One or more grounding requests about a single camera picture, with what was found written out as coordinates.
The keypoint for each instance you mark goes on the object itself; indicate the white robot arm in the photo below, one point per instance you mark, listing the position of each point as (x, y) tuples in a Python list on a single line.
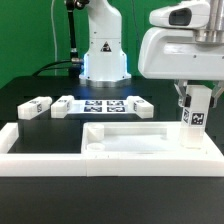
[(105, 63)]

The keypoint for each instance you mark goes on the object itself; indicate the white U-shaped obstacle frame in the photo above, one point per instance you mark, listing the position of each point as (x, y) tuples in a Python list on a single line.
[(30, 165)]

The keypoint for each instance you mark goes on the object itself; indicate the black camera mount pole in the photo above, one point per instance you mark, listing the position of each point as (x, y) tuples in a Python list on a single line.
[(76, 63)]

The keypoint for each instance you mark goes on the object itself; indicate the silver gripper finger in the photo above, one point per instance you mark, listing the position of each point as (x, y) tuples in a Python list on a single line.
[(216, 93), (184, 99)]

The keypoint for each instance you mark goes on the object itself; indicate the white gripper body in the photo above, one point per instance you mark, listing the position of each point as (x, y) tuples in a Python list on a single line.
[(186, 41)]

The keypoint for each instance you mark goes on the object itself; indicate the white marker base plate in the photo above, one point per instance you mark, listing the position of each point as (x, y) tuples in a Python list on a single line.
[(99, 107)]

